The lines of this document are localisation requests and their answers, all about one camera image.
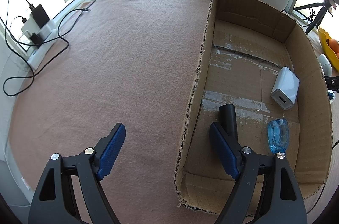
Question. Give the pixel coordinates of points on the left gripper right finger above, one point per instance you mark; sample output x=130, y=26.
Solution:
x=280, y=199

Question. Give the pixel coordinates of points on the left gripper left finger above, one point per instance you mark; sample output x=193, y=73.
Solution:
x=54, y=198

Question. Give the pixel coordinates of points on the blue round tape measure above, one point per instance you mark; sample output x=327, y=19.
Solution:
x=331, y=96

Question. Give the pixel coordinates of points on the white plug-in device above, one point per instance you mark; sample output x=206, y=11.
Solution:
x=325, y=65

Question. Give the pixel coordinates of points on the white usb charger cube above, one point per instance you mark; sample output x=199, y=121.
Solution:
x=285, y=89

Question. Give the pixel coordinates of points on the blue sanitizer bottle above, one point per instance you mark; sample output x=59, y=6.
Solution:
x=278, y=135

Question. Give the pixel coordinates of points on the black cylinder tube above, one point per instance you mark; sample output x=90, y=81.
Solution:
x=227, y=119

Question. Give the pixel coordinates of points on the front orange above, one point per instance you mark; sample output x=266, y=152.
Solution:
x=334, y=45

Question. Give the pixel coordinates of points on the yellow leaf-shaped bowl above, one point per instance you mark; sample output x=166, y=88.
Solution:
x=325, y=38

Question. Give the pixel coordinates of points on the open cardboard box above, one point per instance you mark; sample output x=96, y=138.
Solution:
x=245, y=44

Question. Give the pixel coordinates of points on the black tripod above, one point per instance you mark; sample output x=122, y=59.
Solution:
x=317, y=12

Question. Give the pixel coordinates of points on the small black plug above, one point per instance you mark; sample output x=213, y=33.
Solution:
x=36, y=40

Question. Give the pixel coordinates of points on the pink felt mat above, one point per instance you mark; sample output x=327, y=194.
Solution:
x=129, y=61

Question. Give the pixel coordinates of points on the white power strip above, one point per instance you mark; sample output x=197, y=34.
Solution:
x=47, y=33

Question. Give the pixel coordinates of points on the white charger on strip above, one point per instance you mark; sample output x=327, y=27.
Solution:
x=30, y=26

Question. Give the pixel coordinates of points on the black power adapter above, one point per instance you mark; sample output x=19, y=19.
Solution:
x=39, y=15

